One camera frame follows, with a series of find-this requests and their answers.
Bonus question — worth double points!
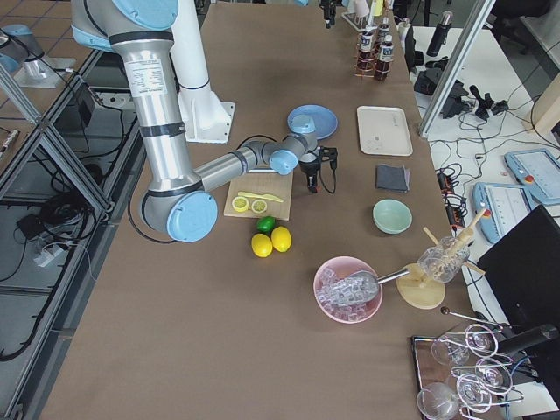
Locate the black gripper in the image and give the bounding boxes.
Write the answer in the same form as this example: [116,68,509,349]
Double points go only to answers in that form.
[318,0,337,28]
[299,146,338,193]

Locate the blue plate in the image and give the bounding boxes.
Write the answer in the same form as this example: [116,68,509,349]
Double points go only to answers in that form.
[287,104,339,140]

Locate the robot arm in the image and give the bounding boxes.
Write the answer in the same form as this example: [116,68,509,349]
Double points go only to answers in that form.
[71,1,318,242]

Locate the cup rack with cups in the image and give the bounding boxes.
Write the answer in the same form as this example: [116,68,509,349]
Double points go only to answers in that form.
[342,0,385,32]

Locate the wooden cutting board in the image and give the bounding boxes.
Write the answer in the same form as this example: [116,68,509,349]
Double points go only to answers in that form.
[223,171,293,221]

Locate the dark drink bottle middle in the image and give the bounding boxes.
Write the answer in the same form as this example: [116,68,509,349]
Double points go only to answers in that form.
[357,25,376,71]

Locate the dark drink bottle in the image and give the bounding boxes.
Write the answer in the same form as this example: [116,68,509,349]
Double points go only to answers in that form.
[377,17,389,44]
[374,35,394,81]
[357,25,376,71]

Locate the steel muddler black tip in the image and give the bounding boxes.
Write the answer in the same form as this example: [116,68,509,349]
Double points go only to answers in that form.
[247,167,281,174]

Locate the dark drink bottle top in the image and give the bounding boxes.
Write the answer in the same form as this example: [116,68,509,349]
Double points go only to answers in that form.
[377,17,389,44]

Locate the lemon slice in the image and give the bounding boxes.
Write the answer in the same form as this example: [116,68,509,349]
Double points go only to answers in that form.
[250,199,268,214]

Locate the green lime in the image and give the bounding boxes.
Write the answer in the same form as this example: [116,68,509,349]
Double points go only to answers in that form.
[256,216,276,234]

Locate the yellow lemon lower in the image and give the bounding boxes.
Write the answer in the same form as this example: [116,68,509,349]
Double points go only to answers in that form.
[270,226,292,253]

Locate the yellow lemon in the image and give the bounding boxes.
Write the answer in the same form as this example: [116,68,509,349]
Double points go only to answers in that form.
[270,226,292,253]
[251,233,273,258]

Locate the yellow plastic knife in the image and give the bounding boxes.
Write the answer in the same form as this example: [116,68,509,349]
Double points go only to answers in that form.
[238,191,284,203]

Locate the grey folded cloth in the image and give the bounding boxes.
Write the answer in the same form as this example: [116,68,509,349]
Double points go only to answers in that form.
[375,164,410,193]

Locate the dark drink bottle right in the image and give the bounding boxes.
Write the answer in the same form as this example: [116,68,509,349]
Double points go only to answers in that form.
[374,35,394,81]

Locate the lemon half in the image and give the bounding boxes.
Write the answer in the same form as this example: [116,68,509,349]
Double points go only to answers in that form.
[231,195,250,213]

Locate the yellow lemon upper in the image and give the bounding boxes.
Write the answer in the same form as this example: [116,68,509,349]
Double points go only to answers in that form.
[251,233,273,258]

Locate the cream rabbit tray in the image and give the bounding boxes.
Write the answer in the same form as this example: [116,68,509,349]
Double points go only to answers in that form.
[357,106,413,157]

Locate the green bowl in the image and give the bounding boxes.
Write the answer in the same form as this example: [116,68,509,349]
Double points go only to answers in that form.
[372,199,412,235]

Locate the pink bowl of ice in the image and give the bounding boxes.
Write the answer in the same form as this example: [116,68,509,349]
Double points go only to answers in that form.
[313,256,382,324]

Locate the black thermos bottle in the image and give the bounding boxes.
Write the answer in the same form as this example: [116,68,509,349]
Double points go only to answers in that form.
[426,10,453,57]

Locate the metal ice scoop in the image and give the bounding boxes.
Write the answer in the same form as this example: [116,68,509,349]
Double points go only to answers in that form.
[346,269,410,305]

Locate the wooden glass stand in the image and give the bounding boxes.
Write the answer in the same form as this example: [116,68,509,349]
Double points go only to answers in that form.
[396,209,491,310]

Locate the glass on stand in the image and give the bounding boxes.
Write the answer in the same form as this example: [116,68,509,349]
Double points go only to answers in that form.
[417,236,470,284]

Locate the teach pendant near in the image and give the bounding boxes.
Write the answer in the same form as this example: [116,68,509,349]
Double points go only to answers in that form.
[472,182,539,244]

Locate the teach pendant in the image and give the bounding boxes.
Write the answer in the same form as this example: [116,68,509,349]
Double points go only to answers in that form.
[472,182,539,244]
[504,149,560,205]

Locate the teach pendant far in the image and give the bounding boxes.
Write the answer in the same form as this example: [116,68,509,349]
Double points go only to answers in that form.
[504,149,560,205]

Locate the black monitor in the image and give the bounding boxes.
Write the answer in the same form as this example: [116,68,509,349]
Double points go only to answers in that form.
[478,205,559,332]

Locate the wine glass rack tray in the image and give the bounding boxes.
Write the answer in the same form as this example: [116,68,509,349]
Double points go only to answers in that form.
[411,321,525,419]

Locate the copper wire bottle rack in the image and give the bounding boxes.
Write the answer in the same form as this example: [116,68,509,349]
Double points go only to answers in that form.
[353,26,381,79]

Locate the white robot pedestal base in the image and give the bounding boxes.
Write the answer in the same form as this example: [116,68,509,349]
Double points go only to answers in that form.
[171,1,235,144]

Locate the aluminium frame post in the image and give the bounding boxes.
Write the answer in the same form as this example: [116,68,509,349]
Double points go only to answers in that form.
[418,0,495,138]

